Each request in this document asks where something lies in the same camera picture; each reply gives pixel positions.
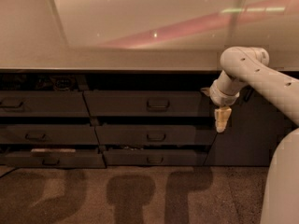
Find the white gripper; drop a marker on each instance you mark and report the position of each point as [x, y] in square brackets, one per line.
[222, 98]

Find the dark drawer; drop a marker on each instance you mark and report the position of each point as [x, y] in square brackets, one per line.
[154, 135]
[49, 104]
[147, 103]
[72, 158]
[47, 135]
[154, 157]

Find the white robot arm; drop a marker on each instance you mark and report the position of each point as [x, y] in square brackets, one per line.
[241, 67]

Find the pale flat item bottom drawer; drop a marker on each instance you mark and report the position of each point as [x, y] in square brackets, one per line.
[53, 150]

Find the dark items in left drawer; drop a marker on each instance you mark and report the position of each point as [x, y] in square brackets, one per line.
[37, 82]

